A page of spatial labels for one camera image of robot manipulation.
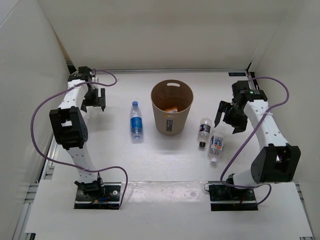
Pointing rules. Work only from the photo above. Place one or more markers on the clear bottle blue orange label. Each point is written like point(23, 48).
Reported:
point(216, 145)

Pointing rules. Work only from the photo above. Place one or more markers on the orange packet inside bin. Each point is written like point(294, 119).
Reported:
point(173, 109)

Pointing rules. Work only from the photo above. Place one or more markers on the clear unlabelled plastic bottle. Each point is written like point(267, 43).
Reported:
point(92, 114)

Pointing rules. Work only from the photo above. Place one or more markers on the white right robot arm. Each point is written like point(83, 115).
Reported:
point(277, 160)

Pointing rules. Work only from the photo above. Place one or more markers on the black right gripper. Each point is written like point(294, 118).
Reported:
point(241, 123)

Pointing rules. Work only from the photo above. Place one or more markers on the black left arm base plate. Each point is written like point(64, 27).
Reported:
point(109, 199)

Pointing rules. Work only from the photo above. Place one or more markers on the clear bottle black label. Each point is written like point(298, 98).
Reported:
point(204, 132)

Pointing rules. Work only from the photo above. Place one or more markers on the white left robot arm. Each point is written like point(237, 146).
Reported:
point(70, 130)

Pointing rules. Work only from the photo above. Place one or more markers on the clear bottle blue cap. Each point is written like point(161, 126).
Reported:
point(136, 123)

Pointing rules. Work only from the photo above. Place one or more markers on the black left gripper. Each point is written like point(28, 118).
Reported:
point(99, 101)

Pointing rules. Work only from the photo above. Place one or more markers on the beige round waste bin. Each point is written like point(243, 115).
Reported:
point(171, 102)

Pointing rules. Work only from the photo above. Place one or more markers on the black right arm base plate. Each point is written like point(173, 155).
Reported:
point(228, 199)

